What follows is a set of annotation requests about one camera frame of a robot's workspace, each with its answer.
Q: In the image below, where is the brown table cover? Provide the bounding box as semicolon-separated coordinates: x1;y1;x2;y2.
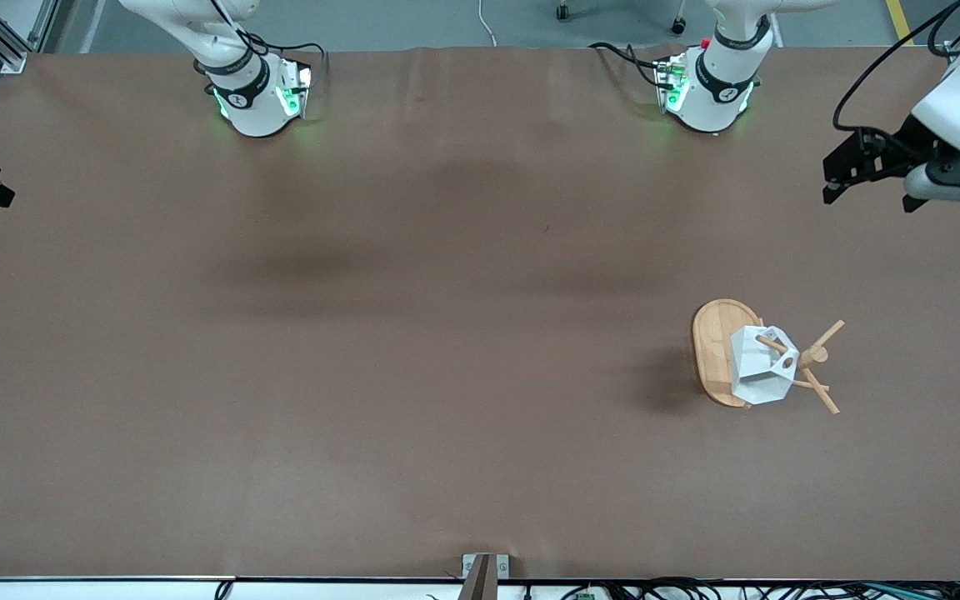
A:
0;46;960;580

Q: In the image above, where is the wooden cup rack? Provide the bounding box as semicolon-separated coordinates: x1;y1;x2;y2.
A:
691;298;846;415

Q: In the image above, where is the black cable bundle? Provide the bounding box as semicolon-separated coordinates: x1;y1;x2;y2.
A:
555;577;960;600

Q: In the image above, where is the black base cable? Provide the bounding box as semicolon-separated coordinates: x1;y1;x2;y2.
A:
588;42;668;91
234;33;331;88

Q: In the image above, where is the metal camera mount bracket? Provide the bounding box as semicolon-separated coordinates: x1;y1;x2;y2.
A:
462;553;511;600

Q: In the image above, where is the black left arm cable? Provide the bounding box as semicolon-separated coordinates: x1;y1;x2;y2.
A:
832;0;960;134

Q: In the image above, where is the white faceted cup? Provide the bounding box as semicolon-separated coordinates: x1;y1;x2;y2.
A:
730;325;801;406

